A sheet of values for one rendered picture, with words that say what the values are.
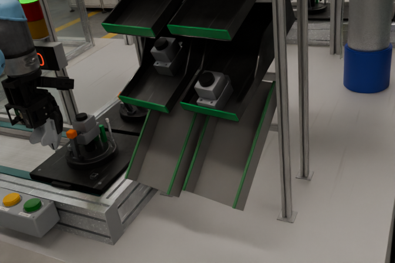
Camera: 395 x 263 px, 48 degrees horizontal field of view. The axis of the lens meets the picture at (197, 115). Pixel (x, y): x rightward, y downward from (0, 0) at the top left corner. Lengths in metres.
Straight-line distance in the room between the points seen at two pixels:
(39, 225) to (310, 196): 0.66
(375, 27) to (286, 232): 0.79
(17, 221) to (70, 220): 0.12
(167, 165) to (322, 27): 1.24
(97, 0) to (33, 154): 5.50
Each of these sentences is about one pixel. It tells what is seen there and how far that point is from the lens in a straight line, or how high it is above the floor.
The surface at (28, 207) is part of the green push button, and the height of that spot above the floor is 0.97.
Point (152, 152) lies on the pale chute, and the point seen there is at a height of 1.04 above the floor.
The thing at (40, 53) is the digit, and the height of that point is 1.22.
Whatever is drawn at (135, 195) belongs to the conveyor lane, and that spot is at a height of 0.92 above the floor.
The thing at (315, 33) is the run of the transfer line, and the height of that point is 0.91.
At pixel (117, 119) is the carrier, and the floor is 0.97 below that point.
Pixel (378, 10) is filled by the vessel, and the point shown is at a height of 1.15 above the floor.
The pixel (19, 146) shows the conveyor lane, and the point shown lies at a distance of 1.53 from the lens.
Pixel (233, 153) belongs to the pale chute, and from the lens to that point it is 0.97.
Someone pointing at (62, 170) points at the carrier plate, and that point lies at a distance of 1.23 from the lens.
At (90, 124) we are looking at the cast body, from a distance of 1.20.
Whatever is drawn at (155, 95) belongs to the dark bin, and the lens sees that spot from 0.95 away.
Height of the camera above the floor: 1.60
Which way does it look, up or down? 28 degrees down
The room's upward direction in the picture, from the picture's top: 8 degrees counter-clockwise
